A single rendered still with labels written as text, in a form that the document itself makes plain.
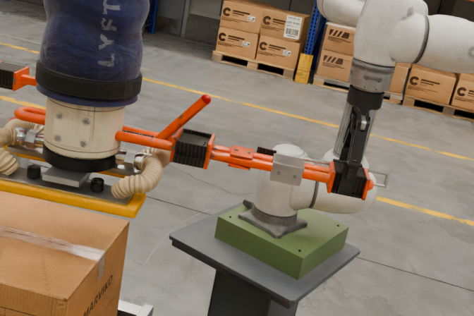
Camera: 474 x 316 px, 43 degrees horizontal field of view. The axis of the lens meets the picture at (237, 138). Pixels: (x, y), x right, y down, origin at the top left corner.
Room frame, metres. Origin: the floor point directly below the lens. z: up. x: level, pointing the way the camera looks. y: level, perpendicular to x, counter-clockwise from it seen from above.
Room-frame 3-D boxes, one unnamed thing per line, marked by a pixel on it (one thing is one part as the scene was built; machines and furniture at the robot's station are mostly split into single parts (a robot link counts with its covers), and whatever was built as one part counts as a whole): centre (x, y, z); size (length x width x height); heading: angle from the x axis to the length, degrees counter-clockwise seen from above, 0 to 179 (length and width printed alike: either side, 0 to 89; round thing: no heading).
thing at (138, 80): (1.29, 0.34, 1.38); 0.23 x 0.23 x 0.04
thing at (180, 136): (1.28, 0.09, 1.27); 0.10 x 0.08 x 0.06; 178
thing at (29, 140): (1.28, 0.34, 1.20); 0.34 x 0.25 x 0.06; 88
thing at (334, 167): (1.26, -0.26, 1.27); 0.08 x 0.07 x 0.05; 88
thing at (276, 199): (1.90, -0.18, 1.00); 0.18 x 0.16 x 0.22; 95
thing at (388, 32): (1.27, -0.27, 1.61); 0.13 x 0.11 x 0.16; 95
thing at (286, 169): (1.27, -0.12, 1.26); 0.07 x 0.07 x 0.04; 88
